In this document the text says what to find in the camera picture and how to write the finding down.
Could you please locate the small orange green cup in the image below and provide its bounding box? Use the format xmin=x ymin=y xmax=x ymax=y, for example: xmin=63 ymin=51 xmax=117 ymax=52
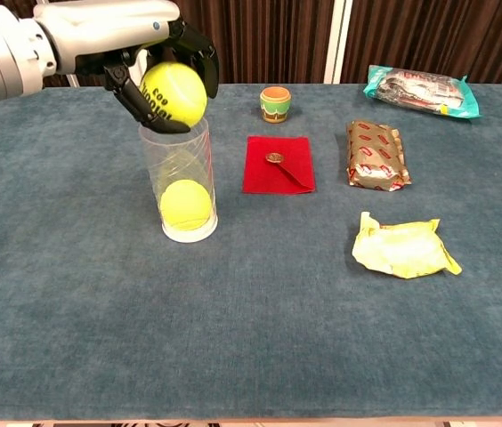
xmin=259 ymin=85 xmax=292 ymax=125

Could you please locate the clear cup with yellow ball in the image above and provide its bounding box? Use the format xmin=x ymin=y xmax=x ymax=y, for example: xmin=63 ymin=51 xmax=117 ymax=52
xmin=137 ymin=116 xmax=219 ymax=244

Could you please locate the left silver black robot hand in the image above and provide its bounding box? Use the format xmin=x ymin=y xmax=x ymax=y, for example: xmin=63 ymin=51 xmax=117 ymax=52
xmin=32 ymin=0 xmax=221 ymax=134

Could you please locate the yellow snack package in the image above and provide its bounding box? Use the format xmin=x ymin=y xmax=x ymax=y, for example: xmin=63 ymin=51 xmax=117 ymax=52
xmin=351 ymin=211 xmax=464 ymax=280

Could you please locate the red envelope with gold seal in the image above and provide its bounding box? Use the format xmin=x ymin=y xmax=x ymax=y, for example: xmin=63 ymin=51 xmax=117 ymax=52
xmin=241 ymin=135 xmax=318 ymax=196

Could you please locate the teal-edged clear snack bag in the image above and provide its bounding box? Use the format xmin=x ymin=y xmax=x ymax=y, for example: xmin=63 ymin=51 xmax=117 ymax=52
xmin=362 ymin=64 xmax=482 ymax=120

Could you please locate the gold red snack package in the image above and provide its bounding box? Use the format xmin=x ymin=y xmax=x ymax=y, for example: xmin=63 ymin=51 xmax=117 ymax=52
xmin=345 ymin=119 xmax=412 ymax=193

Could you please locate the dark brown curtain panel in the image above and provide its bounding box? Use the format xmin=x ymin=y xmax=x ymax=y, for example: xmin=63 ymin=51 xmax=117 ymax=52
xmin=339 ymin=0 xmax=502 ymax=90
xmin=178 ymin=0 xmax=336 ymax=86

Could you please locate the blue felt table cover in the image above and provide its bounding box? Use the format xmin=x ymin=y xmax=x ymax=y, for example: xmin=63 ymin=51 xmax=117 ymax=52
xmin=0 ymin=83 xmax=502 ymax=422

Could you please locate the yellow-green tennis ball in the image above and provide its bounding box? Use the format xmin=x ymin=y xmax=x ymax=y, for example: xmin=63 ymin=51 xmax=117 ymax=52
xmin=139 ymin=60 xmax=209 ymax=129
xmin=159 ymin=178 xmax=213 ymax=231

